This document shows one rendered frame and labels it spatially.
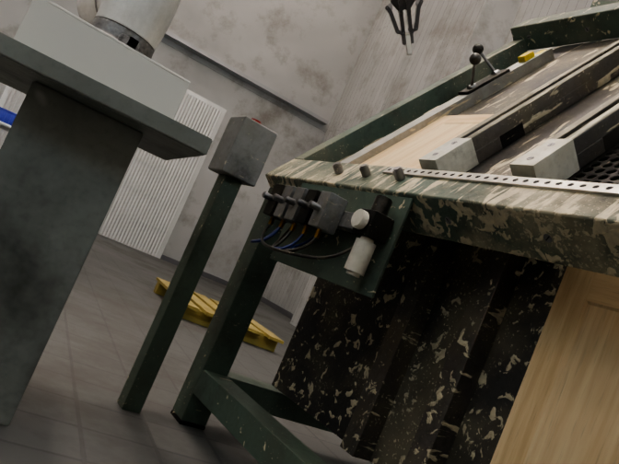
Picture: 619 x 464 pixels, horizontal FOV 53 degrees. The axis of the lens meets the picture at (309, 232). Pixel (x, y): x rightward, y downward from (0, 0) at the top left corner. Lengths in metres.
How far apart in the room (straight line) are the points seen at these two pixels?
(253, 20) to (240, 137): 9.45
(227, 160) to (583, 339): 1.07
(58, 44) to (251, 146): 0.68
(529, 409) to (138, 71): 1.08
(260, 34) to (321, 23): 1.20
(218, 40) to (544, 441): 10.12
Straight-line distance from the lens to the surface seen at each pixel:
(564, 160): 1.37
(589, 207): 1.13
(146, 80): 1.45
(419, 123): 1.99
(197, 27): 10.98
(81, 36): 1.45
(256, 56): 11.16
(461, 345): 1.44
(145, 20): 1.57
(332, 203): 1.47
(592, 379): 1.30
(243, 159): 1.87
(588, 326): 1.33
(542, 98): 1.76
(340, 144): 2.10
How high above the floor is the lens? 0.54
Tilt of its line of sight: 5 degrees up
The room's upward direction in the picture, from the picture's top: 23 degrees clockwise
